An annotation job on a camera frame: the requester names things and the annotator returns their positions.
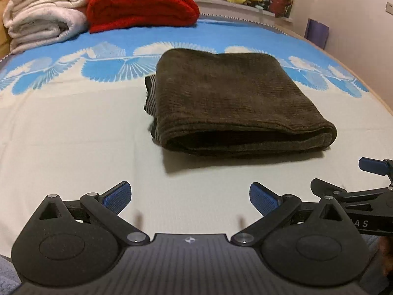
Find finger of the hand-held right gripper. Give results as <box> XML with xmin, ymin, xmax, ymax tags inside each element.
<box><xmin>359</xmin><ymin>157</ymin><xmax>393</xmax><ymax>185</ymax></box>
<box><xmin>310</xmin><ymin>178</ymin><xmax>352</xmax><ymax>200</ymax></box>

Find white folded fleece blanket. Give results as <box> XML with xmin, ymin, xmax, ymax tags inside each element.
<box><xmin>2</xmin><ymin>0</ymin><xmax>94</xmax><ymax>54</ymax></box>

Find red folded quilt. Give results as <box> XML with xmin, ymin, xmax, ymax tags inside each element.
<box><xmin>86</xmin><ymin>0</ymin><xmax>201</xmax><ymax>34</ymax></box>

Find brown corduroy pants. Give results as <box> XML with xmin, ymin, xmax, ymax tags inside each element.
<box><xmin>144</xmin><ymin>47</ymin><xmax>338</xmax><ymax>157</ymax></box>

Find wooden headboard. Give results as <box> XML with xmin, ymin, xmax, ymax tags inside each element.
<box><xmin>0</xmin><ymin>0</ymin><xmax>13</xmax><ymax>57</ymax></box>

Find blue floral bedsheet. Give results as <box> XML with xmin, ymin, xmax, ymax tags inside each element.
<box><xmin>0</xmin><ymin>17</ymin><xmax>393</xmax><ymax>262</ymax></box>

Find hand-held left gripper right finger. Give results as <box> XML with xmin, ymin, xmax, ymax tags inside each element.
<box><xmin>230</xmin><ymin>182</ymin><xmax>351</xmax><ymax>246</ymax></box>

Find purple box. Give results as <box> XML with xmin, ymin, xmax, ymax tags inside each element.
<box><xmin>305</xmin><ymin>18</ymin><xmax>330</xmax><ymax>50</ymax></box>

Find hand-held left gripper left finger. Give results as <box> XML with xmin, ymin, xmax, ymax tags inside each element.
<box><xmin>40</xmin><ymin>181</ymin><xmax>151</xmax><ymax>246</ymax></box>

